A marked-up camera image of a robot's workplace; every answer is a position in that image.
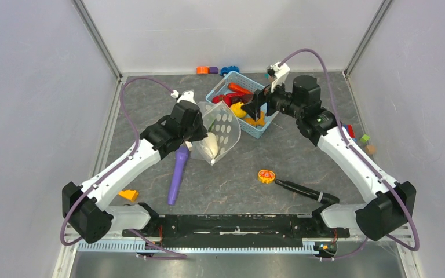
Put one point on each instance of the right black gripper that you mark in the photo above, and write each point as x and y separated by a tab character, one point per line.
253	108

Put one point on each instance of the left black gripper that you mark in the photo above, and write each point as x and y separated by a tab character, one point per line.
201	133

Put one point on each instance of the dark red toy onion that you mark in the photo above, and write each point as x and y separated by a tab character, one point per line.
247	98

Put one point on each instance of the yellow toy pear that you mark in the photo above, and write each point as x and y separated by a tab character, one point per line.
236	108

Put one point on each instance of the clear dotted zip top bag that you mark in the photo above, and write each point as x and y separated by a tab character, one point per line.
220	120

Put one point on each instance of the white toy egg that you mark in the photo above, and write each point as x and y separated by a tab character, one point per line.
209	145

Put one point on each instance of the light blue plastic basket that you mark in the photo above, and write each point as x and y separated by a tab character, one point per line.
249	84

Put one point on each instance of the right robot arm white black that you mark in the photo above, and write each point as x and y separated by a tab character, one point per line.
385	199

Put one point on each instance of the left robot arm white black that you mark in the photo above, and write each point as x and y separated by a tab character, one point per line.
86	207

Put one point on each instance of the orange toy croissant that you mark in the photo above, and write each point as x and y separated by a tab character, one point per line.
256	123

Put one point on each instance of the red toy chili pepper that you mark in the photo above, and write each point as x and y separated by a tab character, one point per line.
235	95

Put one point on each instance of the orange toy carrot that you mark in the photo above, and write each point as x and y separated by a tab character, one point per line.
234	87

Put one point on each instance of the teal and tan cubes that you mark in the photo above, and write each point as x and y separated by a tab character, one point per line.
270	75

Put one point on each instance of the red toy tomato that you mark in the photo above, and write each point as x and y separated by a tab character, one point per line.
222	99

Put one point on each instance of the purple toy microphone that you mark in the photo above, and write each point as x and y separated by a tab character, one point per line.
182	155

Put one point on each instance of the blue toy car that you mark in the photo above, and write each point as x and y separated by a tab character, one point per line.
226	70

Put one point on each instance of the orange cylinder block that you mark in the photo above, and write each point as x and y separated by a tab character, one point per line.
202	70

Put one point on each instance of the purple block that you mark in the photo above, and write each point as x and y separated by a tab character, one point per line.
213	70

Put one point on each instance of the orange round toy slice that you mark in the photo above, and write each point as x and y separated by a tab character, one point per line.
266	176

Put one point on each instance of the orange wedge block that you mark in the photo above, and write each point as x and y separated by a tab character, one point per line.
130	194

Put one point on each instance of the multicolour block stack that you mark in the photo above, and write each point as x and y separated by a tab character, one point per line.
350	131

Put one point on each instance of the black marker pen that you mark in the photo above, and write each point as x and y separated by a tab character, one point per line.
319	196

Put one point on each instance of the green cube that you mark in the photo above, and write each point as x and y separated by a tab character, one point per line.
364	139

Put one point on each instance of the tan wooden cube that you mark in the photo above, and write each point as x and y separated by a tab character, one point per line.
370	149

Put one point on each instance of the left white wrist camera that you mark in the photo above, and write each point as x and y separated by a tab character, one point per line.
184	96

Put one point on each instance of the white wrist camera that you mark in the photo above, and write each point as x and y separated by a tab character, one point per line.
281	72
184	96

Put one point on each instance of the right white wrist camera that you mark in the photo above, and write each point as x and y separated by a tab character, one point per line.
281	72

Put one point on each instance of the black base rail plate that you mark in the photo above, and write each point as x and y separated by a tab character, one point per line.
238	230

